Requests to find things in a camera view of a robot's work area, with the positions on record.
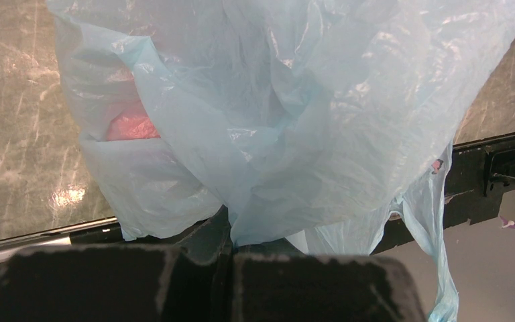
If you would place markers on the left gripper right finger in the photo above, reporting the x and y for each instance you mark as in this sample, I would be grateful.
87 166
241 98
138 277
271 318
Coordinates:
270 284

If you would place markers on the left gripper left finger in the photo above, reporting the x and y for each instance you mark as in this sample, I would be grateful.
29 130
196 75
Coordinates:
171 279

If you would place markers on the red fake fruit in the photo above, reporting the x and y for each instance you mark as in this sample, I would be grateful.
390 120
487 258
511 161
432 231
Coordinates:
132 123

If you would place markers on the light blue plastic bag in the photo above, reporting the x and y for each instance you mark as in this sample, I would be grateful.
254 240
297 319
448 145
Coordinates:
314 120

